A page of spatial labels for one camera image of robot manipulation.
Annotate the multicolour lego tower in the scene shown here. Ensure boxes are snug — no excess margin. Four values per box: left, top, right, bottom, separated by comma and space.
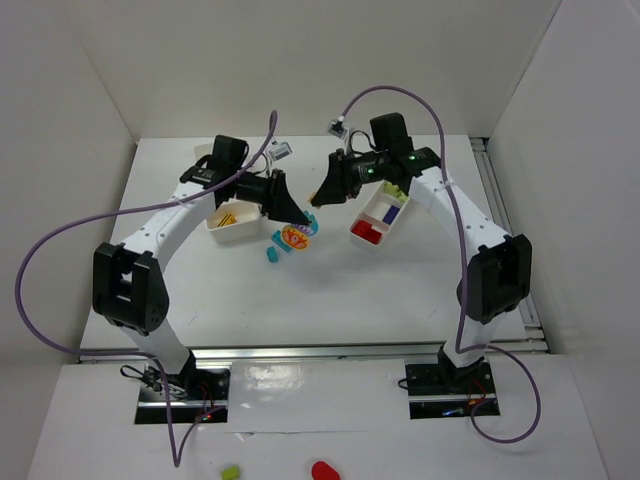
280, 212, 319, 251

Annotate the lime green lego brick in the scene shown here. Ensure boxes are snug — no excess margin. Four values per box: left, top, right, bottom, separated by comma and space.
383, 182, 403, 198

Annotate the red sloped lego brick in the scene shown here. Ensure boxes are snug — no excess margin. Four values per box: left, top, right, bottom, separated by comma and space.
351, 219, 372, 239

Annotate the white divided container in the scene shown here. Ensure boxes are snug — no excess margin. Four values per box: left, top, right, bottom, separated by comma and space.
195, 135, 259, 244
349, 181, 410, 253

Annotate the purple lego plate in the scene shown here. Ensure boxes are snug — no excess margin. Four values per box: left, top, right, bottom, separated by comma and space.
382, 205, 400, 225

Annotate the orange lego brick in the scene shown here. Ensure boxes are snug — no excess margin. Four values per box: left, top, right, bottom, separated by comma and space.
217, 213, 237, 228

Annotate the red curved lego brick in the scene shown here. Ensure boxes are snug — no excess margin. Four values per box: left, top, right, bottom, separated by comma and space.
362, 227, 383, 245

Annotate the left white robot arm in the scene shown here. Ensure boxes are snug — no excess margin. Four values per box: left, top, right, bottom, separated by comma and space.
92, 135, 308, 391

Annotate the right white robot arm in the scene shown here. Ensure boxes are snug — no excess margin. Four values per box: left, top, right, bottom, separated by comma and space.
311, 113, 532, 384

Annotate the long teal lego brick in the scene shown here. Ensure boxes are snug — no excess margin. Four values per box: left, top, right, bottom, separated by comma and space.
271, 231, 285, 246

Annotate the small teal lego brick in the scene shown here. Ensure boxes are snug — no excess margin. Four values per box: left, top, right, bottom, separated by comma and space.
266, 246, 280, 263

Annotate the red object at edge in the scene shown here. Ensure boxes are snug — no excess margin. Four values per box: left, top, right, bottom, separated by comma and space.
311, 461, 341, 480

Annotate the green lego outside workspace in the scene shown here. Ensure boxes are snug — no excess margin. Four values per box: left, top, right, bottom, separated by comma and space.
220, 465, 241, 480

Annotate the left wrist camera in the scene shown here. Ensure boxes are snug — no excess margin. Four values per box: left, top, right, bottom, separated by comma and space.
267, 142, 293, 162

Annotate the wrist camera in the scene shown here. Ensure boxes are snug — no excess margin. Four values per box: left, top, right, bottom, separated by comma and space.
327, 117, 348, 139
267, 142, 293, 162

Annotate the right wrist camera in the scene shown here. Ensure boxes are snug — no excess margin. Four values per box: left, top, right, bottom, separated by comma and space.
327, 117, 348, 139

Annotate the aluminium rail front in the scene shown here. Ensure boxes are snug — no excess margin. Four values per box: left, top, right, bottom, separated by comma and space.
79, 338, 549, 363

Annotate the aluminium rail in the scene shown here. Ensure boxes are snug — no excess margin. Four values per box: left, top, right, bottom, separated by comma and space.
469, 137, 546, 343
79, 338, 549, 363

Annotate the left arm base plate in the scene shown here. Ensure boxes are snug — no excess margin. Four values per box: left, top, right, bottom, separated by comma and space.
134, 363, 232, 425

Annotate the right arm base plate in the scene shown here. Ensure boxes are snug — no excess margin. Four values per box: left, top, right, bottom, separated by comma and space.
397, 361, 500, 420

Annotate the aluminium rail right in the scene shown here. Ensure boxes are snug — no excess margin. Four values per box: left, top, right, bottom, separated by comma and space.
469, 137, 546, 343

